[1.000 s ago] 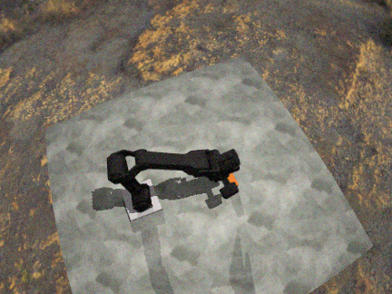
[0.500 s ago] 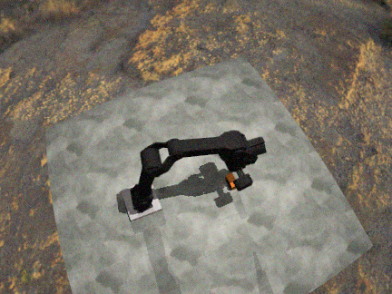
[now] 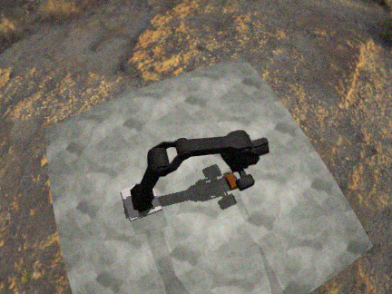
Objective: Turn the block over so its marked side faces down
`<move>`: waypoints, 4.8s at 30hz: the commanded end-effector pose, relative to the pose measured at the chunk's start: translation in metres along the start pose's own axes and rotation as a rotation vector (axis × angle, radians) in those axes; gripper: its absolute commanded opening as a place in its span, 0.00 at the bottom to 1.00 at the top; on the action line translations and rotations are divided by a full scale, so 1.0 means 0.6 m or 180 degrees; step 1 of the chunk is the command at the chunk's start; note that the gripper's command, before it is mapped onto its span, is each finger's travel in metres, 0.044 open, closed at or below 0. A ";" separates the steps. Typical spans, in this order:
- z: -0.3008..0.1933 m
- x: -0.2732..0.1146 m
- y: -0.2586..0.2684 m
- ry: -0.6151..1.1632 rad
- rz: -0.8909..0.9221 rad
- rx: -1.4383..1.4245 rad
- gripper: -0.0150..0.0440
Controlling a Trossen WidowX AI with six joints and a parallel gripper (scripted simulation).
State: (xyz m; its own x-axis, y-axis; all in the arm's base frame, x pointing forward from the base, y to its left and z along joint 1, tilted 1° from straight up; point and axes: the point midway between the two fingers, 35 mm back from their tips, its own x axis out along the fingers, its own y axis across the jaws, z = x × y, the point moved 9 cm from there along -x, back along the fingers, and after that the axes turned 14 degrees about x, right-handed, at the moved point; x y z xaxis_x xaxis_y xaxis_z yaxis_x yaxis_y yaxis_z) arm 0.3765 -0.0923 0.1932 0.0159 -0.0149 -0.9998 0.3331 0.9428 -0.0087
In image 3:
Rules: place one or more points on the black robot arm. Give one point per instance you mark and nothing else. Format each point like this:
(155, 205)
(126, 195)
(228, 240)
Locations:
(237, 146)

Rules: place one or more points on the orange block with black square face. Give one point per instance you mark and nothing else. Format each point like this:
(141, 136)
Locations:
(230, 179)

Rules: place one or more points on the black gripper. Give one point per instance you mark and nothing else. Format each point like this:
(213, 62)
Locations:
(246, 180)

